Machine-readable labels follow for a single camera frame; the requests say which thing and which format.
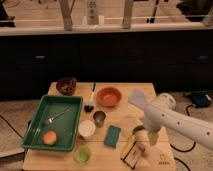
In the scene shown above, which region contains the metal cup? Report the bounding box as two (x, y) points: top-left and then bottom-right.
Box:
(93, 111), (106, 128)

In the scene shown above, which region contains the metal fork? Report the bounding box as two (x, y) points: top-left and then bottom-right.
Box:
(42, 107), (70, 126)

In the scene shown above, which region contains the dark blue floor object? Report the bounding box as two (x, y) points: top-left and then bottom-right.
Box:
(191, 92), (211, 108)

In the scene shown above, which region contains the green plastic tray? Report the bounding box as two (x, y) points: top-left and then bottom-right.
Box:
(22, 95), (83, 151)

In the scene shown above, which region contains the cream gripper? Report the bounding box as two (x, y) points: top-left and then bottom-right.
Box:
(134, 129), (159, 153)

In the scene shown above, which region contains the black cable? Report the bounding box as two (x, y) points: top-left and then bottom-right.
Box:
(169, 103), (198, 153)

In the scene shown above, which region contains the grey folded cloth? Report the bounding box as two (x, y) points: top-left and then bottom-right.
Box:
(128, 89), (148, 110)

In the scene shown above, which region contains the green cup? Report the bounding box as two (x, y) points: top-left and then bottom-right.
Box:
(74, 145), (91, 164)

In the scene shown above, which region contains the dark brown bowl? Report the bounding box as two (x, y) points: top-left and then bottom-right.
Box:
(56, 77), (77, 95)

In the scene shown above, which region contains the white cup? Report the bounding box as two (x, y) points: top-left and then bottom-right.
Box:
(78, 120), (96, 139)

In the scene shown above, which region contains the red bowl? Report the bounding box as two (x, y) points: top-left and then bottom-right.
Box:
(96, 87), (122, 107)

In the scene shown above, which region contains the orange peach fruit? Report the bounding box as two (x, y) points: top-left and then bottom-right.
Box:
(42, 131), (57, 145)

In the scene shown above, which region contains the teal sponge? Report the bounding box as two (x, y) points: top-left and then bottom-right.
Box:
(104, 125), (121, 148)

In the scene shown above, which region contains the white remote device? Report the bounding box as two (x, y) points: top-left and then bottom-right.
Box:
(86, 0), (99, 25)

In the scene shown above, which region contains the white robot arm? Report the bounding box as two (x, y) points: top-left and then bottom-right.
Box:
(135, 93), (213, 150)

